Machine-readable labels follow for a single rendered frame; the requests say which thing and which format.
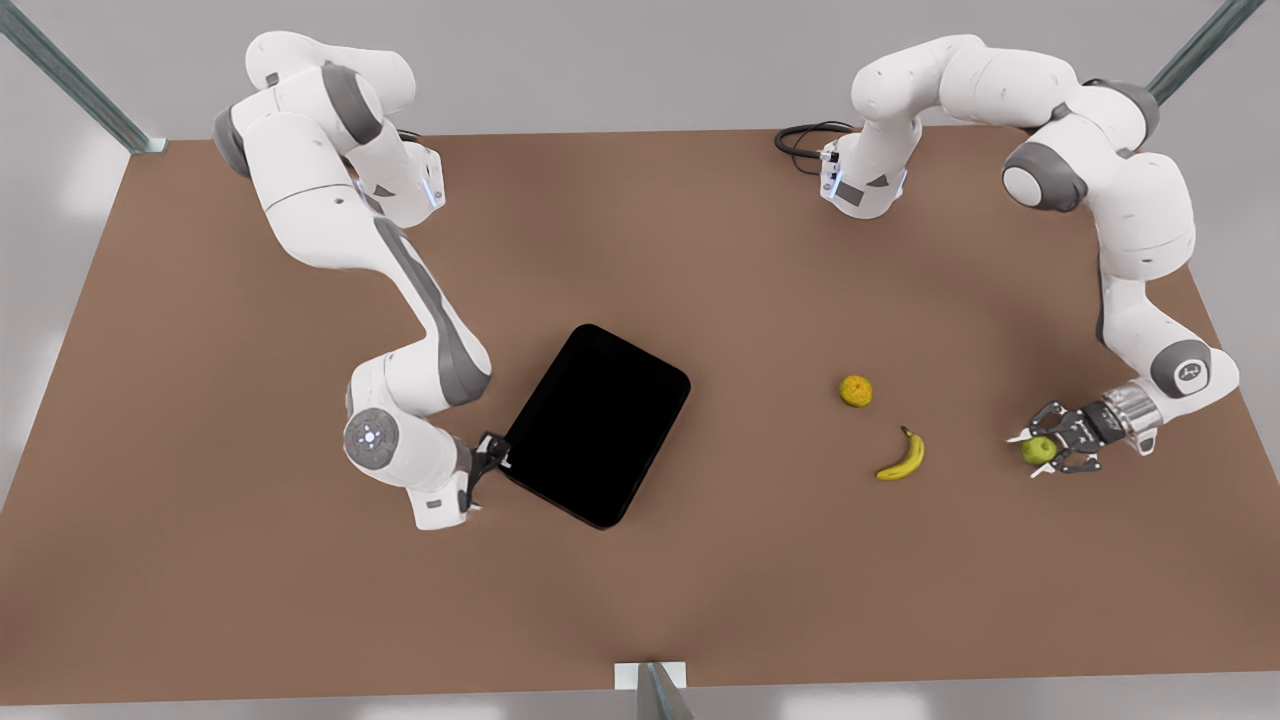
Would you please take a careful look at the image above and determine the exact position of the black storage box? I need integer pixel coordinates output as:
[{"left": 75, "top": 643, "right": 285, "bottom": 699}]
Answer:
[{"left": 500, "top": 323, "right": 693, "bottom": 531}]

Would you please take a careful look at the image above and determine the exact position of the yellow banana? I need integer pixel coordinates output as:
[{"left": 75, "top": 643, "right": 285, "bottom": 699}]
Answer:
[{"left": 876, "top": 427, "right": 926, "bottom": 482}]

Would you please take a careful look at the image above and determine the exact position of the silver frame post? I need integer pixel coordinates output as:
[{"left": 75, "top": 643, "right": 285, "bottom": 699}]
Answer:
[
  {"left": 614, "top": 661, "right": 694, "bottom": 720},
  {"left": 1147, "top": 0, "right": 1267, "bottom": 106},
  {"left": 0, "top": 0, "right": 168, "bottom": 155}
]

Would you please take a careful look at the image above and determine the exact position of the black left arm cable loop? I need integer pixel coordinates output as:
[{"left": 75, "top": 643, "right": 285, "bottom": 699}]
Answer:
[{"left": 774, "top": 121, "right": 858, "bottom": 177}]

